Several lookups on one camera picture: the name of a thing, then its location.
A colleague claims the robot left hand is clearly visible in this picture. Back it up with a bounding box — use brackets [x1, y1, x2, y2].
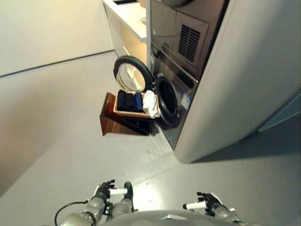
[95, 179, 125, 200]

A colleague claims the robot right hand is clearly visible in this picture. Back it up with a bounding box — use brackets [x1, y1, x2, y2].
[182, 192, 223, 215]

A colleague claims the grey front-load washing machine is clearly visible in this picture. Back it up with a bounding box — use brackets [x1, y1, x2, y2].
[150, 39, 199, 151]

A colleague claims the round washing machine door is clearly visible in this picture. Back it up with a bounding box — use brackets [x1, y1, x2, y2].
[113, 56, 155, 93]

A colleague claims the silver robot torso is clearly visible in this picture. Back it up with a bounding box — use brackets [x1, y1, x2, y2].
[100, 209, 259, 226]

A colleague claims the light wooden laundry basket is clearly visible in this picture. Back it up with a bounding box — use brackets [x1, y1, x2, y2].
[113, 91, 158, 119]

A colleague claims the black folded garment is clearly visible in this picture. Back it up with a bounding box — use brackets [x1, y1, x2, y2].
[117, 89, 137, 112]

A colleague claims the blue folded garment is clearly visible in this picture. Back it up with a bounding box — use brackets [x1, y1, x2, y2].
[133, 92, 143, 113]

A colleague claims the white crumpled garment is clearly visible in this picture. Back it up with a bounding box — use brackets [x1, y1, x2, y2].
[142, 90, 160, 119]

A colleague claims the grey cabinet side panel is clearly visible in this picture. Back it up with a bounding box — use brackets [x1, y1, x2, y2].
[174, 0, 301, 164]

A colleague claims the white shelf counter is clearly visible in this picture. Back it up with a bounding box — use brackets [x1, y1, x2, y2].
[103, 0, 151, 65]

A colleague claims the grey stacked dryer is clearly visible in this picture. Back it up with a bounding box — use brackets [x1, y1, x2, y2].
[150, 0, 230, 82]

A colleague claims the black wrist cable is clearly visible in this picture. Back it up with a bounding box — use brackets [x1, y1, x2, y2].
[54, 199, 91, 226]

